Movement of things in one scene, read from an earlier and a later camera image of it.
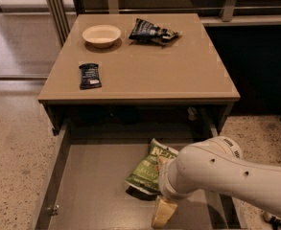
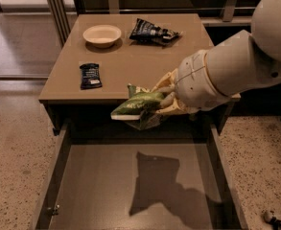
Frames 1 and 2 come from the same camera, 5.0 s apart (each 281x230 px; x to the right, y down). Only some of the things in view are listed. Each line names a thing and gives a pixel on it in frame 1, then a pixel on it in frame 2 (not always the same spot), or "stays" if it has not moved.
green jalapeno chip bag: (146, 174) → (141, 109)
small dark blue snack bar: (89, 76) stays
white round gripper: (166, 183) → (192, 80)
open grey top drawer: (85, 187) stays
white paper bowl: (102, 35) stays
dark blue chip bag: (146, 31) stays
